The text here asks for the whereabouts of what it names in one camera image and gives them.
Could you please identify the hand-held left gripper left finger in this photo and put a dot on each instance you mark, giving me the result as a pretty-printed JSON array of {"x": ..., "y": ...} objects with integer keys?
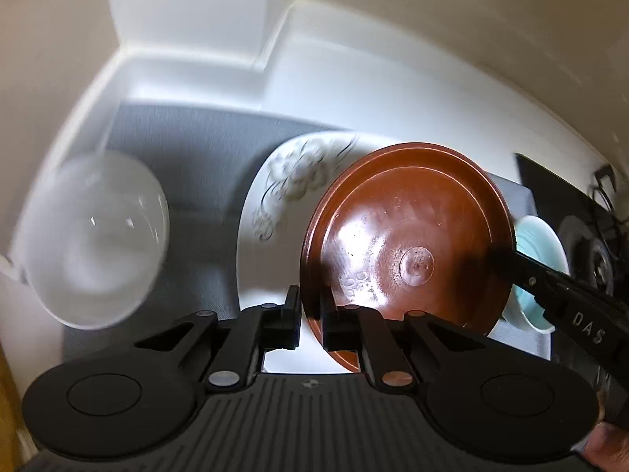
[{"x": 296, "y": 315}]

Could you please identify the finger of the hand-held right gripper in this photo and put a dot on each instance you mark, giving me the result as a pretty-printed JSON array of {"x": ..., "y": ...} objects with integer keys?
[{"x": 528, "y": 273}]

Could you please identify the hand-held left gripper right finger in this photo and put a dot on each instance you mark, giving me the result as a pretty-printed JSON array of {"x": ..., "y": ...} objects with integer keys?
[{"x": 325, "y": 320}]

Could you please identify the brown plate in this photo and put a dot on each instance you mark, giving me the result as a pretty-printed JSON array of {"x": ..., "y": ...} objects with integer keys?
[{"x": 408, "y": 236}]

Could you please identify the person's right hand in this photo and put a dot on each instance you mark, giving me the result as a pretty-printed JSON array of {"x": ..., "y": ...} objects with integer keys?
[{"x": 609, "y": 450}]

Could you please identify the light blue bowl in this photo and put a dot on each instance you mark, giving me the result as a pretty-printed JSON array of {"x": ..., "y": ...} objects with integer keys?
[{"x": 538, "y": 241}]

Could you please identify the white floral plate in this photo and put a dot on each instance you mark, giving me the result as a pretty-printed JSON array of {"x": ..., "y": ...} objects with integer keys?
[{"x": 280, "y": 191}]

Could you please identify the grey mat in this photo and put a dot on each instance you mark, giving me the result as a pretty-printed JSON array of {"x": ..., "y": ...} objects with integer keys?
[{"x": 196, "y": 167}]

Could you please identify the white cup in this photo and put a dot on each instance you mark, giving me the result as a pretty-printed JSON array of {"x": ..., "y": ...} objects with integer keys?
[{"x": 93, "y": 246}]

